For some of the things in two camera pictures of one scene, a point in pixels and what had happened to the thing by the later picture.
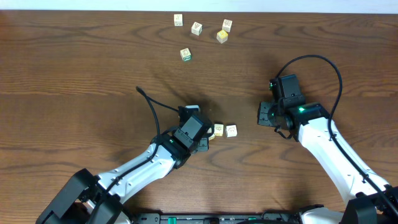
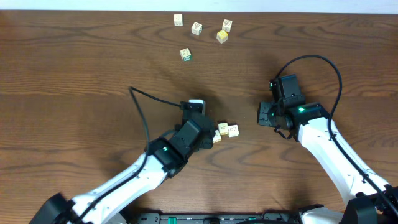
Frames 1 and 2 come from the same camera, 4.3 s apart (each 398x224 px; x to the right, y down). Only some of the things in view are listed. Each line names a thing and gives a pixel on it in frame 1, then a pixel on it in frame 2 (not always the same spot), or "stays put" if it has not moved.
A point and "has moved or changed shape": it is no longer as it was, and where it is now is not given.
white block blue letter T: (231, 130) stays put
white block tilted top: (196, 28) stays put
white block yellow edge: (212, 136) has moved or changed shape
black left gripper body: (203, 144) stays put
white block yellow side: (218, 129) has moved or changed shape
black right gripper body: (268, 114) stays put
